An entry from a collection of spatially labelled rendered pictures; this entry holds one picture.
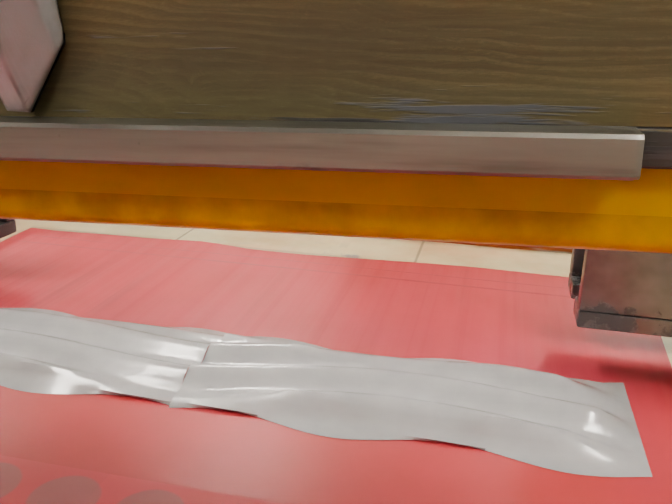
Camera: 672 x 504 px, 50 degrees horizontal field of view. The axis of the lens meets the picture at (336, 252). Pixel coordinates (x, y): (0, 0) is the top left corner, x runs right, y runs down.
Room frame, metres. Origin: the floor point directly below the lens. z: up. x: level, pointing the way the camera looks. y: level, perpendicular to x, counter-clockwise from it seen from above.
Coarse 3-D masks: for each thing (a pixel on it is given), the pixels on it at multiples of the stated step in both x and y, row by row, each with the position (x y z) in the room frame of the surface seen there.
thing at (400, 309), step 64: (320, 256) 0.44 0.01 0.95; (256, 320) 0.34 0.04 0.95; (320, 320) 0.34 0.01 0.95; (384, 320) 0.34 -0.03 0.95; (448, 320) 0.34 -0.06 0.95; (512, 320) 0.35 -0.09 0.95; (640, 384) 0.28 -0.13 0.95; (192, 448) 0.22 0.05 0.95; (256, 448) 0.22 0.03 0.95; (320, 448) 0.23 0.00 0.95; (384, 448) 0.23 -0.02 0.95; (448, 448) 0.23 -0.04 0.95
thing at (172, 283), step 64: (0, 256) 0.43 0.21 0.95; (64, 256) 0.43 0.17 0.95; (128, 256) 0.44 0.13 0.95; (192, 256) 0.44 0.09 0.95; (256, 256) 0.44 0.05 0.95; (128, 320) 0.33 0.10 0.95; (192, 320) 0.34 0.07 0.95; (0, 448) 0.22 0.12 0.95; (64, 448) 0.22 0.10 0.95; (128, 448) 0.22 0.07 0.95
